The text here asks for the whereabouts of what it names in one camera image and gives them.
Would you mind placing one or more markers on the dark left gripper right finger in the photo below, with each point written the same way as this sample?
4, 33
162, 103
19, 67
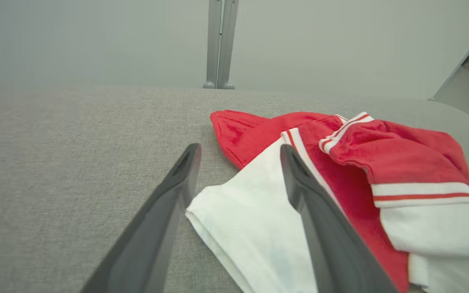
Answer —
336, 256

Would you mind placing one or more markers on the grey partition panel frame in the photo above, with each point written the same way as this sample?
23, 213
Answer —
462, 77

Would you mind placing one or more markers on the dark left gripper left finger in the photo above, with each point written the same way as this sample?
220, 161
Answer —
145, 252

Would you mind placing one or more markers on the red white shirt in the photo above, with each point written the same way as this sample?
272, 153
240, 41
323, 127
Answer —
401, 154

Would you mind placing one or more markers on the grey partition post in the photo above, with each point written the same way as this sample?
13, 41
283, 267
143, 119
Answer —
213, 40
228, 40

